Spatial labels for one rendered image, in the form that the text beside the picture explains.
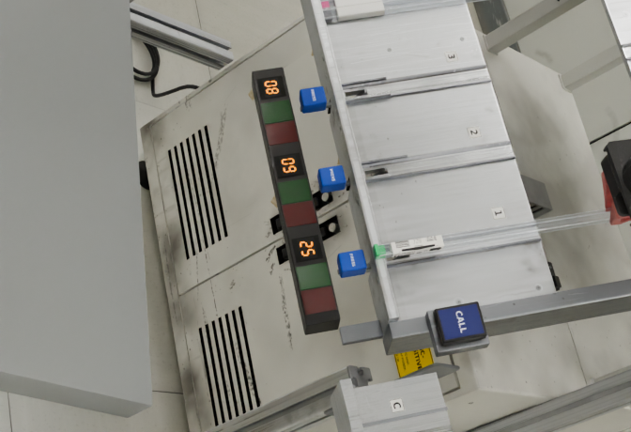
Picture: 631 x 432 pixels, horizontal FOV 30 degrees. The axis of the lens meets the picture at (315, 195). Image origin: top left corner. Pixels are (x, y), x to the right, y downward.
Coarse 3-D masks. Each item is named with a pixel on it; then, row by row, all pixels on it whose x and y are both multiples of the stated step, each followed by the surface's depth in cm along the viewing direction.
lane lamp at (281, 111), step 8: (264, 104) 145; (272, 104) 145; (280, 104) 145; (288, 104) 145; (264, 112) 144; (272, 112) 144; (280, 112) 144; (288, 112) 144; (264, 120) 144; (272, 120) 144; (280, 120) 144; (288, 120) 144
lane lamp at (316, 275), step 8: (320, 264) 136; (304, 272) 135; (312, 272) 135; (320, 272) 135; (328, 272) 136; (304, 280) 135; (312, 280) 135; (320, 280) 135; (328, 280) 135; (304, 288) 134
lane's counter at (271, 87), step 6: (264, 78) 146; (270, 78) 146; (276, 78) 146; (282, 78) 146; (258, 84) 146; (264, 84) 146; (270, 84) 146; (276, 84) 146; (282, 84) 146; (264, 90) 146; (270, 90) 146; (276, 90) 146; (282, 90) 146; (264, 96) 145; (270, 96) 145; (276, 96) 145; (282, 96) 145
